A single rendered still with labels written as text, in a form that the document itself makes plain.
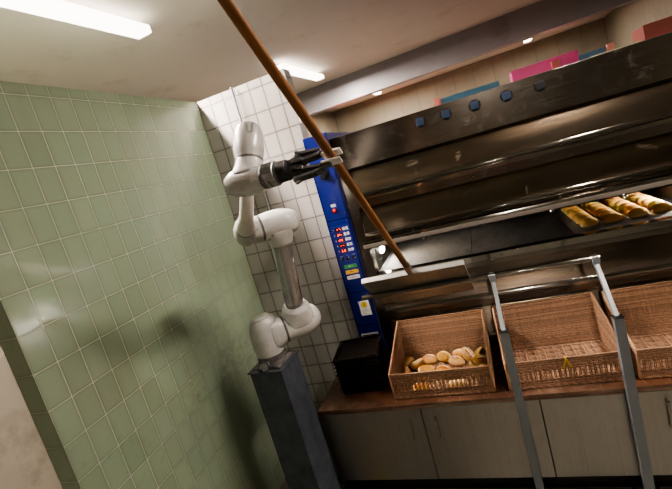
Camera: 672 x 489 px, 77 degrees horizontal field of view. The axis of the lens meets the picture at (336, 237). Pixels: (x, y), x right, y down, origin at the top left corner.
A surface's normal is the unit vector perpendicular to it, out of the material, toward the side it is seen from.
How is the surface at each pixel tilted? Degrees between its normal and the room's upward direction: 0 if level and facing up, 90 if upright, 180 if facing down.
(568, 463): 90
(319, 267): 90
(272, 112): 90
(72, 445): 90
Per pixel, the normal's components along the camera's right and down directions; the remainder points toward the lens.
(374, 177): -0.36, -0.11
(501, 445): -0.29, 0.23
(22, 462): 0.90, -0.19
